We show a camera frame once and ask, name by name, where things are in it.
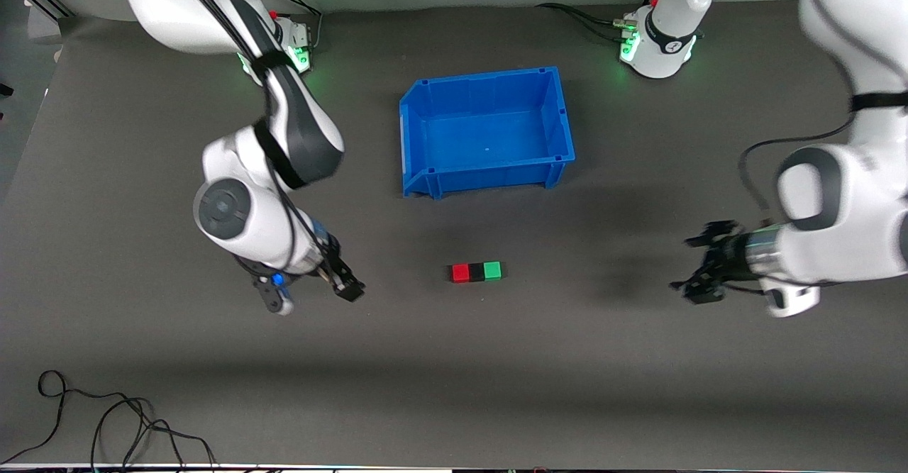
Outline blue plastic storage bin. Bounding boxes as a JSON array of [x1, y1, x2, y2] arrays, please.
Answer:
[[399, 67, 576, 200]]

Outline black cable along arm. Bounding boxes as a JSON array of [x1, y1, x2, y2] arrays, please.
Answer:
[[160, 0, 328, 275], [736, 0, 863, 227]]

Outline black cable along right arm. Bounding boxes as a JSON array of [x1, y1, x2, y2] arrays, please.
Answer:
[[160, 0, 328, 275]]

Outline black cables at left arm base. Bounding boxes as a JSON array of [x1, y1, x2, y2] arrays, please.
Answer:
[[533, 1, 636, 43]]

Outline thin black loose cable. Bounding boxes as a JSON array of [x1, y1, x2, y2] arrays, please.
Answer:
[[0, 370, 217, 472]]

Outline black cables at right arm base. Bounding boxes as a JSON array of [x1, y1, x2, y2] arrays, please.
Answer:
[[252, 0, 324, 52]]

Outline black cables at arm base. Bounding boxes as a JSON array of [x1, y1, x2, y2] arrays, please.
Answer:
[[533, 1, 636, 43], [252, 0, 324, 52]]

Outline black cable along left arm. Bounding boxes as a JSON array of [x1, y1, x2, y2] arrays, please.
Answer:
[[736, 0, 863, 227]]

